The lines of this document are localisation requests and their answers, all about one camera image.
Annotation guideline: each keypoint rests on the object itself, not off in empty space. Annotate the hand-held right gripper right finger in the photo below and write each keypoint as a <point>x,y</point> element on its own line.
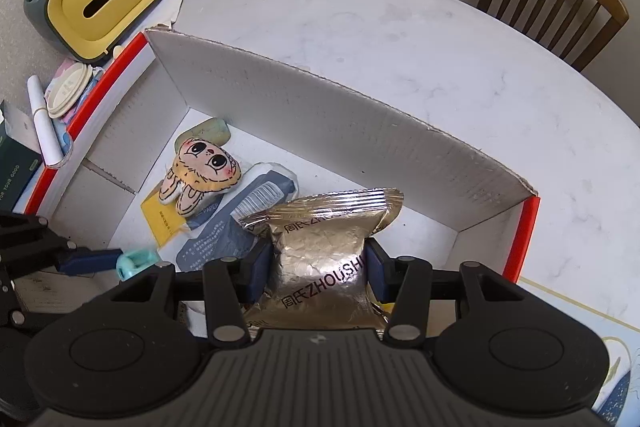
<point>376,274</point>

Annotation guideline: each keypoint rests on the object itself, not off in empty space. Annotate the white tube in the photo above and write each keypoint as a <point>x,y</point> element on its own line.
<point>45,122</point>

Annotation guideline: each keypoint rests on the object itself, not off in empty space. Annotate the dark green box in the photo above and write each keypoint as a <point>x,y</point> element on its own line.
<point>17,162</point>

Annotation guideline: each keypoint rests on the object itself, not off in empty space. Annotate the pale green tube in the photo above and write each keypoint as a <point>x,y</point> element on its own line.
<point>205,131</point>

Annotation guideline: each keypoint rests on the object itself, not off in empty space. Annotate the white tissue paper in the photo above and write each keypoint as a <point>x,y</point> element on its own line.
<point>169,9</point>

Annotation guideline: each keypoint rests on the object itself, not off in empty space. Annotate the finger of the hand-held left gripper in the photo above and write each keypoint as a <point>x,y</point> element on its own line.
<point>90,261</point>
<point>17,318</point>

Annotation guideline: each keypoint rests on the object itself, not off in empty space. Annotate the gold foil snack packet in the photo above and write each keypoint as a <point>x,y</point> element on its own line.
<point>320,252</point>

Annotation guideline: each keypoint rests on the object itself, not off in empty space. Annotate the red and white cardboard box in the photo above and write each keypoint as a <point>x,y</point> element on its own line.
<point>325,122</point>

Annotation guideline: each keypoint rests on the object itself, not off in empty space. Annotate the blue tissue pack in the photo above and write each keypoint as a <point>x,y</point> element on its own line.
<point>220,232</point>

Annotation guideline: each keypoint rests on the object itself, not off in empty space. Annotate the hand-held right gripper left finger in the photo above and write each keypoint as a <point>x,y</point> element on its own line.
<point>260,272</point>

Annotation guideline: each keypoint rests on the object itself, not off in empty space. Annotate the yellow plush toy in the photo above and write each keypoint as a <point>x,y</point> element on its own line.
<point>202,169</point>

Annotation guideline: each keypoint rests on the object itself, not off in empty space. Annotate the small teal plastic item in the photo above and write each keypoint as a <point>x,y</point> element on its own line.
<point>136,263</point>

